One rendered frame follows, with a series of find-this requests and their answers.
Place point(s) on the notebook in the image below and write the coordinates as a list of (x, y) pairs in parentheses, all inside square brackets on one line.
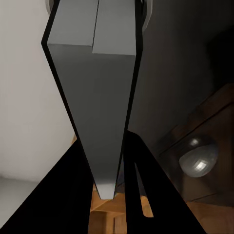
[(94, 50)]

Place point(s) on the desk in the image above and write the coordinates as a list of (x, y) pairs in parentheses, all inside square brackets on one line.
[(186, 73)]

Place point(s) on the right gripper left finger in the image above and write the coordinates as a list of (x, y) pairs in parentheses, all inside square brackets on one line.
[(61, 203)]

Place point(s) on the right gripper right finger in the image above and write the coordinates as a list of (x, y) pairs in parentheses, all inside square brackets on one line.
[(171, 213)]

